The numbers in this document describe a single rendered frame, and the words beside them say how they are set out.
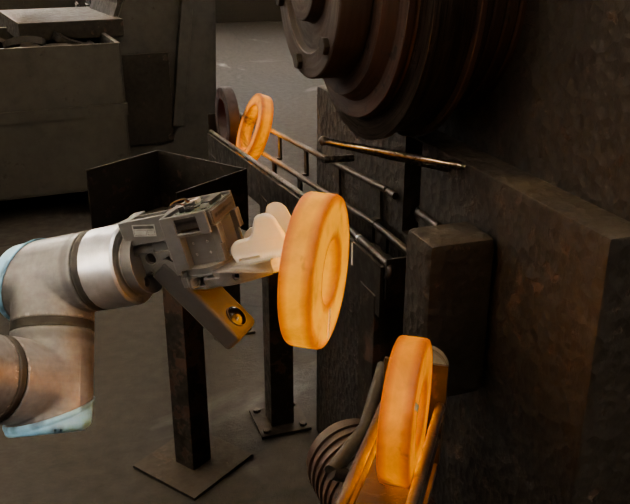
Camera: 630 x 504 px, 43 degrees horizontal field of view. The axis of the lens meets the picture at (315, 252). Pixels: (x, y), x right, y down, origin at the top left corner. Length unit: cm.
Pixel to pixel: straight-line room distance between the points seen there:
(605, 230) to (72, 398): 60
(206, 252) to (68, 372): 20
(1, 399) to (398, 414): 38
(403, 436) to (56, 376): 36
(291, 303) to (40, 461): 140
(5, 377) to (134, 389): 147
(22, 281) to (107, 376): 146
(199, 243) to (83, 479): 124
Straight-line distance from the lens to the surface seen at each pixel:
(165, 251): 84
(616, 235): 91
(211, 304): 84
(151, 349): 247
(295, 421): 208
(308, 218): 74
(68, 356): 89
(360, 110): 118
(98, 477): 198
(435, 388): 93
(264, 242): 78
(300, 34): 124
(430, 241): 105
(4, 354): 83
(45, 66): 352
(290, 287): 73
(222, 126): 237
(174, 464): 197
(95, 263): 85
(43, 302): 89
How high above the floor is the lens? 118
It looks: 22 degrees down
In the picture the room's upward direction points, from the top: straight up
